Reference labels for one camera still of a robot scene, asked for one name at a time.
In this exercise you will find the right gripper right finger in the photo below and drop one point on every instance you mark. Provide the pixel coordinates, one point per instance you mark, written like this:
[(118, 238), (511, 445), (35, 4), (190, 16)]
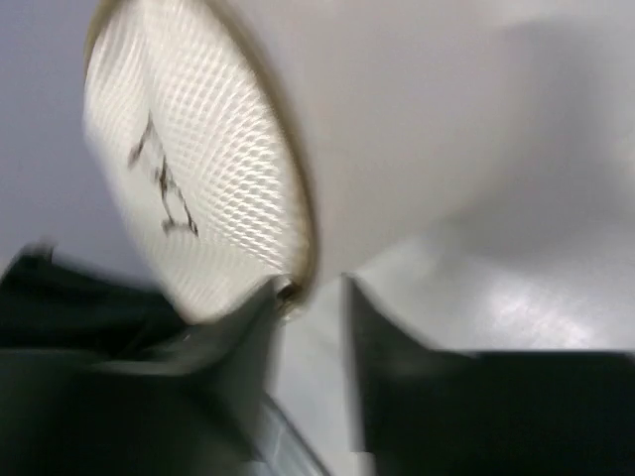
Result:
[(428, 411)]

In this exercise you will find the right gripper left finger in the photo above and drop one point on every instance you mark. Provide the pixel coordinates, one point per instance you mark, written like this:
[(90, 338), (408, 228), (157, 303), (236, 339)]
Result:
[(102, 378)]

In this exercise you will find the aluminium rail frame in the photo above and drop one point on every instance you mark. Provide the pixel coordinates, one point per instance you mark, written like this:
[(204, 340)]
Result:
[(281, 449)]

